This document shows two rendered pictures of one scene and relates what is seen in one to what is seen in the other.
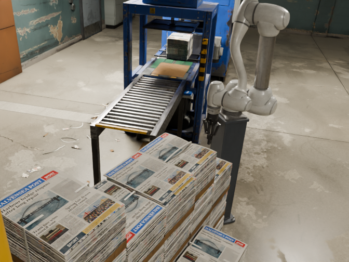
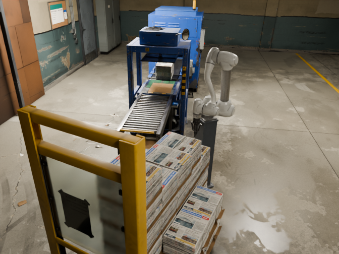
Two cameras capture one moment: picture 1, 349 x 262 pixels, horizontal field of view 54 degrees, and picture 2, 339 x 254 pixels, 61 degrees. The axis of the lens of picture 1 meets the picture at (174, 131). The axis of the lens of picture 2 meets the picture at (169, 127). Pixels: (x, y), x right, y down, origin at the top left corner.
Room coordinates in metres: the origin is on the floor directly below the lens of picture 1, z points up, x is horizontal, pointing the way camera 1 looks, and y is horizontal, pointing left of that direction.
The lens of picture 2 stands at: (-0.76, 0.22, 2.50)
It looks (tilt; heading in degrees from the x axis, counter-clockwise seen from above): 27 degrees down; 356
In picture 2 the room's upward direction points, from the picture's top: 2 degrees clockwise
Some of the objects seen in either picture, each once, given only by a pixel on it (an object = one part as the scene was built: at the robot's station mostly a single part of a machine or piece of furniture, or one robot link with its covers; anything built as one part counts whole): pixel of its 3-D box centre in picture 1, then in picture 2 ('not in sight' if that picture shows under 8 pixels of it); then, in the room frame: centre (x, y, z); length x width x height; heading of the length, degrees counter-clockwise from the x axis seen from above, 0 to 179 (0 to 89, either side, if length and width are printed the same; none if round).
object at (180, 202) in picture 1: (151, 194); (167, 167); (1.43, 0.10, 0.95); 0.38 x 0.29 x 0.23; 59
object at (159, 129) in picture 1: (171, 108); (166, 115); (2.98, 0.04, 0.74); 1.34 x 0.05 x 0.12; 170
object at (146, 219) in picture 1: (115, 226); (151, 185); (1.18, 0.24, 0.95); 0.38 x 0.29 x 0.23; 60
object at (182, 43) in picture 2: (173, 7); (160, 45); (4.03, 0.11, 1.50); 0.94 x 0.68 x 0.10; 80
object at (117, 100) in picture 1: (121, 101); (131, 112); (3.07, 0.54, 0.74); 1.34 x 0.05 x 0.12; 170
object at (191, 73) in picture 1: (169, 71); (160, 89); (4.03, 0.11, 0.75); 0.70 x 0.65 x 0.10; 170
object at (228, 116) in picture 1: (230, 110); (206, 115); (2.39, -0.42, 1.03); 0.22 x 0.18 x 0.06; 22
